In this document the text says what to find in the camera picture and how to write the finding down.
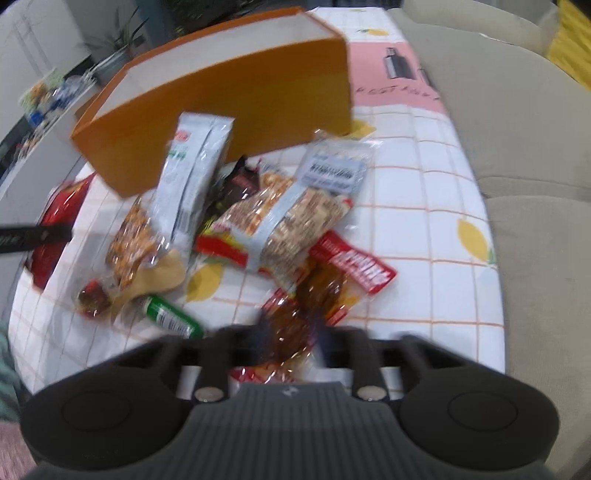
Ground red label snack packet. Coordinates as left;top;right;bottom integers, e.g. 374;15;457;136
310;231;398;296

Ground green sausage snack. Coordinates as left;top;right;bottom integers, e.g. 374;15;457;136
141;295;205;339

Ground orange cardboard box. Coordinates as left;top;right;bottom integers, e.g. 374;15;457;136
71;8;352;198

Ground grey plant pot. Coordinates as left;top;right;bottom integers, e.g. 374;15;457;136
91;48;132;87

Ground peanut crisp snack bag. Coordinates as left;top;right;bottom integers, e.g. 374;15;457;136
106;196;186;320

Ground white candy balls packet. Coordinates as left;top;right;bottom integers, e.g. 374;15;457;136
295;130;382;199

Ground brown jerky snack packet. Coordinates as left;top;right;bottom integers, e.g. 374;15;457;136
230;260;363;384

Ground beige sofa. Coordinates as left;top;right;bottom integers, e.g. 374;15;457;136
393;1;590;479

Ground white long snack packet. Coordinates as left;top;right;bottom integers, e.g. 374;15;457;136
150;112;235;258

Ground red snack bag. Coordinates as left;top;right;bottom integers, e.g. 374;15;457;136
26;173;95;291

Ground mixed nuts snack bag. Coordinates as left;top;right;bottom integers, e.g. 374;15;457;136
211;170;353;290

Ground small red cap snack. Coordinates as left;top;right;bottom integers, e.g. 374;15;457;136
75;280;112;318

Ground lemon pattern tablecloth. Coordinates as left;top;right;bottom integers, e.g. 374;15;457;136
8;7;506;392

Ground yellow cushion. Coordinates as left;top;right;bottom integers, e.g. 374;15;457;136
546;0;591;90

